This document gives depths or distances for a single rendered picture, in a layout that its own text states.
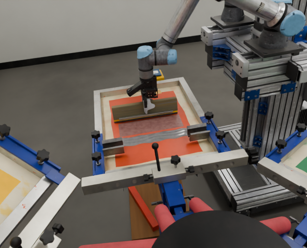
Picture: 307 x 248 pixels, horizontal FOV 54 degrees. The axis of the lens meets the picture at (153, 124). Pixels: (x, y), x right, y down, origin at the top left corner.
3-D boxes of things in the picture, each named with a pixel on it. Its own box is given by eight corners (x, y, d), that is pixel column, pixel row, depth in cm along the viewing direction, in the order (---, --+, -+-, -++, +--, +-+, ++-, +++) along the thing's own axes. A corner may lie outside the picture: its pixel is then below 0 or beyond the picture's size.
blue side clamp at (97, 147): (94, 143, 154) (91, 133, 150) (104, 142, 155) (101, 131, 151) (95, 186, 130) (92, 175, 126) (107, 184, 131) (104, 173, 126)
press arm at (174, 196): (160, 181, 123) (159, 172, 120) (175, 178, 123) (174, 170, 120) (170, 215, 109) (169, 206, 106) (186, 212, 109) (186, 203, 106)
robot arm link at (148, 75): (139, 72, 148) (137, 66, 155) (140, 80, 151) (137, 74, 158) (154, 71, 149) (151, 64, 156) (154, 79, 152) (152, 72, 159)
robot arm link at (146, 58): (154, 49, 142) (136, 50, 142) (154, 71, 149) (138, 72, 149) (153, 44, 149) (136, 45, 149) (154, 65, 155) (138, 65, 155)
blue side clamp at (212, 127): (199, 126, 160) (199, 115, 156) (208, 124, 160) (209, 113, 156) (219, 164, 135) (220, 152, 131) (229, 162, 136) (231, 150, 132)
